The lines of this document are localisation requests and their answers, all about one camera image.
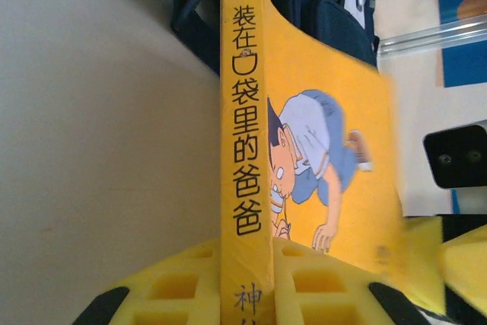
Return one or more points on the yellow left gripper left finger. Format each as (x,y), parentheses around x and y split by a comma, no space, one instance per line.
(171,294)

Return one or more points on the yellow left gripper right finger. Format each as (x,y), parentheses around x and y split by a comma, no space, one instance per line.
(323,298)

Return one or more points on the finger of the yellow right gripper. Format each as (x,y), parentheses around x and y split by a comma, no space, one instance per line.
(424,256)
(466,264)

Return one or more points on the yellow cartoon cover book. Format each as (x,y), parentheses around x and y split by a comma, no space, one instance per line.
(243,150)

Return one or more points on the navy blue student backpack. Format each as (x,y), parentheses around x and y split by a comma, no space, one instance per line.
(323,16)

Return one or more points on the aluminium right frame post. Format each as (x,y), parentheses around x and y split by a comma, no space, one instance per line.
(433,34)

